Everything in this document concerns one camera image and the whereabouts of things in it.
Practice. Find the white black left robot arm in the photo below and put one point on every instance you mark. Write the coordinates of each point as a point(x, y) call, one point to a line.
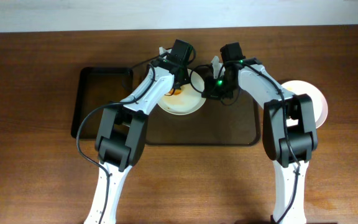
point(121, 135)

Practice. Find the large dark brown tray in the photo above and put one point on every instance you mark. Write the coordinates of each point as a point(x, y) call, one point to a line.
point(233, 122)

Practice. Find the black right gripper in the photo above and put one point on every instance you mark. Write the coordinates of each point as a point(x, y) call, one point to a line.
point(214, 92)

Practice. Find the orange green sponge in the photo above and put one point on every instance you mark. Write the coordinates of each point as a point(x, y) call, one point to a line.
point(173, 92)

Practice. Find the small dark brown tray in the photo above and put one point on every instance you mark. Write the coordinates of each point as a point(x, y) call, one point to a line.
point(99, 86)

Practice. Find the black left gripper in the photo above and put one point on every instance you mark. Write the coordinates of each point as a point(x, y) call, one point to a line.
point(181, 80)

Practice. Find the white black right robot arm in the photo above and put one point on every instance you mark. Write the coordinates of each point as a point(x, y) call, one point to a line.
point(289, 131)

